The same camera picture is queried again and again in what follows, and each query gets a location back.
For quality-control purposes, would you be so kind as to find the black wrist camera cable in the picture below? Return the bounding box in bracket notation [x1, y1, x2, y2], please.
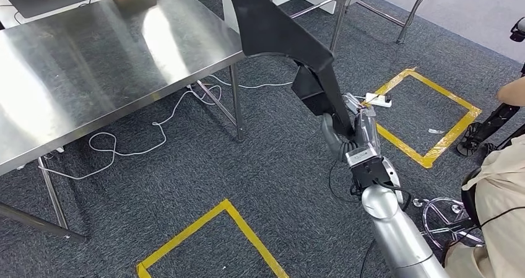
[350, 180, 412, 212]

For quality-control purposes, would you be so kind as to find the chrome swivel stool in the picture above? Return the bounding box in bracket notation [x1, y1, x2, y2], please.
[412, 167, 487, 250]

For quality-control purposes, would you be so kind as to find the black hanging robot cable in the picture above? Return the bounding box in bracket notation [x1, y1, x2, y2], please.
[358, 239, 376, 278]

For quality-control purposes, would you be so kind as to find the person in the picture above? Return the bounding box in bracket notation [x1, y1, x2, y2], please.
[443, 77, 525, 278]

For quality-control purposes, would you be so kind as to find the thin black cable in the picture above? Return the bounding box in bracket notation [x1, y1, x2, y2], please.
[328, 159, 525, 230]

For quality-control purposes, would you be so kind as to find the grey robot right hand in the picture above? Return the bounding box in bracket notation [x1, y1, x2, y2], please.
[320, 92, 382, 162]

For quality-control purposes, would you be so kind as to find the white power strip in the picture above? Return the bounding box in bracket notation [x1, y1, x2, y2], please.
[365, 92, 393, 108]

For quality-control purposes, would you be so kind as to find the stainless steel workbench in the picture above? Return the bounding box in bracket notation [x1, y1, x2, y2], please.
[0, 0, 247, 244]

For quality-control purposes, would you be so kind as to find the yellow floor tape square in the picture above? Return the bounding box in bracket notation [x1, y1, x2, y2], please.
[135, 198, 291, 278]
[362, 67, 483, 170]

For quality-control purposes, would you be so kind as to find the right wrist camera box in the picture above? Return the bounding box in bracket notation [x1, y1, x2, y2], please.
[345, 144, 393, 191]

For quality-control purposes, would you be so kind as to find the white floor cable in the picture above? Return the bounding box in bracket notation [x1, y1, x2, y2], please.
[38, 74, 294, 181]

